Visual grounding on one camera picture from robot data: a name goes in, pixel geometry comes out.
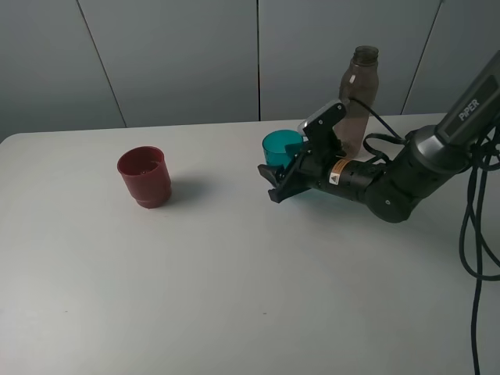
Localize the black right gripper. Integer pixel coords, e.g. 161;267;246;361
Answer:
258;109;350;203

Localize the teal transparent plastic cup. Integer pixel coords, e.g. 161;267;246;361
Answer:
262;130;303;168

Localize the smoky transparent water bottle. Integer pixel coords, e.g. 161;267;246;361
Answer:
334;45;379;159

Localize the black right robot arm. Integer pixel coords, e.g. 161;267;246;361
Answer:
258;55;499;223

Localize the red plastic cup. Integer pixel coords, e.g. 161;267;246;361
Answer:
117;146;172;209

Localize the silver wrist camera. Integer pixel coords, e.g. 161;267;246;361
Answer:
297;99;345;136

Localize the black camera cable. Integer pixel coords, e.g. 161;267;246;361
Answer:
348;96;500;375

